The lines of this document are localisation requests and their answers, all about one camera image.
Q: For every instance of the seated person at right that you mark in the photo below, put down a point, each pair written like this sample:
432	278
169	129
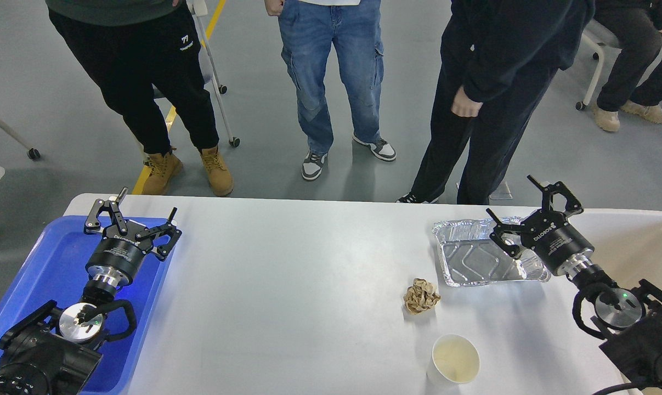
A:
634	84

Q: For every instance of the beige plastic bin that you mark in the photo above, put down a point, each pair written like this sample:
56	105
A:
628	246

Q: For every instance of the person in black pants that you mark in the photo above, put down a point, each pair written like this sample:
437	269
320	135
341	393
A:
131	48

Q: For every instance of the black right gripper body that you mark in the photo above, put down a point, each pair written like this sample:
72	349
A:
553	240

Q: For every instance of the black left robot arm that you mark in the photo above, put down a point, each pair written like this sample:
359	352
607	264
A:
74	319

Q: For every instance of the aluminium foil tray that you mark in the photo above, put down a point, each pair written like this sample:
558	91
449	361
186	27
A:
470	258

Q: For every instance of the person in dark clothes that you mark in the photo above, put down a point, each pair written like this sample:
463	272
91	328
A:
498	60

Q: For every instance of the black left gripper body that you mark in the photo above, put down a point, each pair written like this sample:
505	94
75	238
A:
118	257

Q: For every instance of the crumpled brown paper ball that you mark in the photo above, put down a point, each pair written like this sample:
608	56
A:
421	296

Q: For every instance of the white chair leg left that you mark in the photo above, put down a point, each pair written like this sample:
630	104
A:
32	152

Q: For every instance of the blue plastic tray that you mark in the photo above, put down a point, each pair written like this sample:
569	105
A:
55	270

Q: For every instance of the white paper cup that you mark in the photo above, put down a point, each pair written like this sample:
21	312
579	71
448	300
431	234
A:
454	361

